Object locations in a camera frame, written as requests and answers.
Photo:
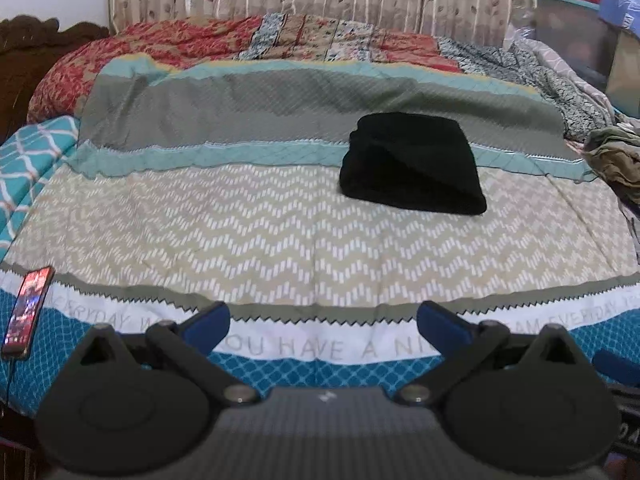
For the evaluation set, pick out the black pants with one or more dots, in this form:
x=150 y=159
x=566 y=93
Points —
x=412 y=161

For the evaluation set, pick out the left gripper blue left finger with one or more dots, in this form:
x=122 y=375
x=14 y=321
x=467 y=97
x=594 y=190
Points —
x=206 y=329

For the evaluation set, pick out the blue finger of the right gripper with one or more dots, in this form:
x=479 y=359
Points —
x=618 y=368

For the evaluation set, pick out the red patchwork quilt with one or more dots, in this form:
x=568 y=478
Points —
x=185 y=43

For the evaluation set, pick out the grey patterned blanket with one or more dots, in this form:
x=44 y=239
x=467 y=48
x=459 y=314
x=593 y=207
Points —
x=518 y=103

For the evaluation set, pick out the teal patterned pillow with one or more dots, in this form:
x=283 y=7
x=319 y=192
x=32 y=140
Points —
x=28 y=159

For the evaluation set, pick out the carved wooden headboard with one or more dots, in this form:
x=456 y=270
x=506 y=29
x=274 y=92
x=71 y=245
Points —
x=29 y=48

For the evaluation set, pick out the chevron patterned bedspread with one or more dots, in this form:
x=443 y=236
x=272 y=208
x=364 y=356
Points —
x=221 y=182

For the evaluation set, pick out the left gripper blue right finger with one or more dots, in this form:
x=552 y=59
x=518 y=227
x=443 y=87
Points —
x=442 y=329

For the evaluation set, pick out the smartphone with lit screen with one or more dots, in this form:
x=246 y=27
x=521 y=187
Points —
x=23 y=320

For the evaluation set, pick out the blue box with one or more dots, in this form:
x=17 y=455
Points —
x=624 y=14

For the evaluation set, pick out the olive crumpled clothes pile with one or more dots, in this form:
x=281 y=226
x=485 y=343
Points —
x=613 y=154

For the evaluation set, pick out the dark plastic storage bin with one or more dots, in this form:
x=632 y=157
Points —
x=574 y=30

